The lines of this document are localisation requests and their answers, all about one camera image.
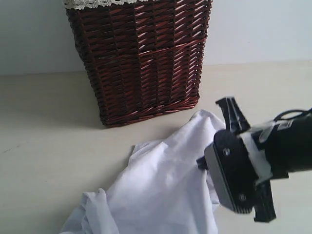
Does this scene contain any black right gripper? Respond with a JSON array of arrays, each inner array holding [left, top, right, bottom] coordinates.
[[214, 97, 290, 223]]

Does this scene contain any white shirt garment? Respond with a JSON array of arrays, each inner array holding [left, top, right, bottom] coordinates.
[[61, 110, 225, 234]]

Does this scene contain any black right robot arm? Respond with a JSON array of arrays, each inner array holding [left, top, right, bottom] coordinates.
[[211, 97, 312, 223]]

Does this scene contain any dark brown wicker basket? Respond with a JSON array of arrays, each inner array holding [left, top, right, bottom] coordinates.
[[65, 0, 212, 126]]

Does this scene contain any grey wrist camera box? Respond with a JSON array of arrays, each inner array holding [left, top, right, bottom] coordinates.
[[204, 130, 258, 214]]

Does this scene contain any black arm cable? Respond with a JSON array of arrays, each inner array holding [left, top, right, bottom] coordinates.
[[280, 109, 312, 121]]

